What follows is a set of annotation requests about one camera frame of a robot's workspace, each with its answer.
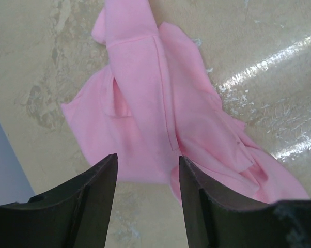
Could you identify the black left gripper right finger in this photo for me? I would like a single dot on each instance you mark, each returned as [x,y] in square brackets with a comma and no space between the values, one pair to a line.
[216,216]

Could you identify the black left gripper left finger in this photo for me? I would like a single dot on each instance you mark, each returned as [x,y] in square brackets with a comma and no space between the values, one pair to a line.
[74,214]

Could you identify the pink garment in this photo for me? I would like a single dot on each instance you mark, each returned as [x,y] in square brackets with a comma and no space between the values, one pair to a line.
[153,102]

